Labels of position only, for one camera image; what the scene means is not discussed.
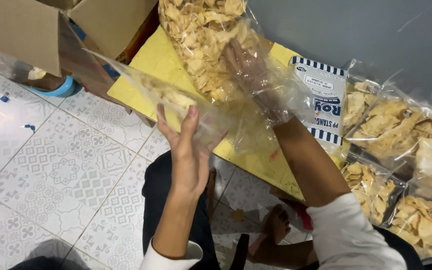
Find person's foot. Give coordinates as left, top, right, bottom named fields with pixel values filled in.
left=246, top=203, right=292, bottom=264

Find brown cardboard box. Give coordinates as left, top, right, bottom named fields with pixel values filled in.
left=0, top=0, right=161, bottom=113

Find person's right hand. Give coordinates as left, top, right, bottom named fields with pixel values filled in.
left=224, top=39, right=301, bottom=127

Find white blue-striped pack of bags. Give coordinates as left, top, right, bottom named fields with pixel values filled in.
left=288, top=55, right=349, bottom=148

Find clear plastic glove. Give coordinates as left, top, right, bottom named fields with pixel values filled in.
left=221, top=20, right=316, bottom=128

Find person's black trousers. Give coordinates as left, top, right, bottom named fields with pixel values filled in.
left=140, top=150, right=427, bottom=270

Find person's left hand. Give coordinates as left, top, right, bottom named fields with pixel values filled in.
left=156, top=104, right=229, bottom=198

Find small red object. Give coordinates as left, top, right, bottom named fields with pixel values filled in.
left=298, top=205, right=315, bottom=232

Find sealed bag of crackers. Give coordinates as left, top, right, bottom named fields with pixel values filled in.
left=388, top=194, right=432, bottom=265
left=345, top=80, right=432, bottom=201
left=341, top=59, right=387, bottom=133
left=341, top=160, right=409, bottom=226

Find yellow board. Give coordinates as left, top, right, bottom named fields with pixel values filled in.
left=106, top=25, right=347, bottom=202

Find person's white shirt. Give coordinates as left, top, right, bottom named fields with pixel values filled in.
left=138, top=192, right=409, bottom=270

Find small clear plastic bag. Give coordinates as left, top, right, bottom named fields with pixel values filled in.
left=84, top=48, right=235, bottom=152

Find large clear bag of crackers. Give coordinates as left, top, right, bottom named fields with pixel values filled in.
left=157, top=0, right=277, bottom=107

